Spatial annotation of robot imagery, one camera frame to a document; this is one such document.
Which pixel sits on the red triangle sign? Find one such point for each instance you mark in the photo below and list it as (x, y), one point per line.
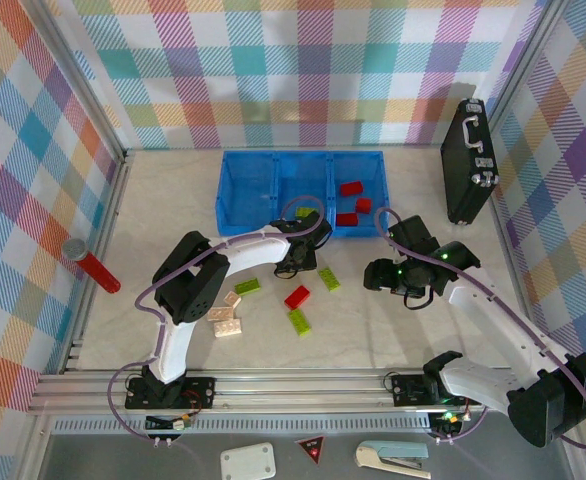
(310, 446)

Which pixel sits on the small cream lego brick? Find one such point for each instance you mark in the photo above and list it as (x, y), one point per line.
(231, 299)

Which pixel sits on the red lego brick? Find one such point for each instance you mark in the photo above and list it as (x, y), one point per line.
(346, 219)
(351, 188)
(364, 205)
(297, 297)

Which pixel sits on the aluminium corner post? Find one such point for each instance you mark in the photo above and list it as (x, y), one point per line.
(523, 60)
(80, 75)

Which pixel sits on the white and teal stapler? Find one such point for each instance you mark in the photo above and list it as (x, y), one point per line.
(388, 456)

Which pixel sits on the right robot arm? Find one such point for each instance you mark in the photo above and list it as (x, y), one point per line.
(498, 320)

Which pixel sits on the long cream lego brick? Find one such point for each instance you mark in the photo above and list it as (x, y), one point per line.
(228, 328)
(221, 313)

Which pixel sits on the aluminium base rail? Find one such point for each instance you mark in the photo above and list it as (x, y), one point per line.
(298, 395)

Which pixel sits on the red microphone with silver head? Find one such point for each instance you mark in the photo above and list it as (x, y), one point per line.
(98, 272)

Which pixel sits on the small electronics board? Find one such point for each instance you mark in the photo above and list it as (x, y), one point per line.
(173, 423)
(448, 419)

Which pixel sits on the green lego brick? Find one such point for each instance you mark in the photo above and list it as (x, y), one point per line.
(299, 322)
(329, 279)
(303, 212)
(248, 285)

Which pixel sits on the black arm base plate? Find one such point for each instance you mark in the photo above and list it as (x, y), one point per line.
(198, 392)
(408, 390)

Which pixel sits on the blue three-compartment bin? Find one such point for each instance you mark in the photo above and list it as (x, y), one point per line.
(253, 190)

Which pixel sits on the white rectangular plate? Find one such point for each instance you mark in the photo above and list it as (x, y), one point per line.
(248, 460)

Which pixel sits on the aluminium side rail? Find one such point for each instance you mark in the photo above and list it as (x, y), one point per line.
(114, 200)
(511, 260)

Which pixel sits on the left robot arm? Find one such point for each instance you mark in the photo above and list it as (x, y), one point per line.
(253, 250)

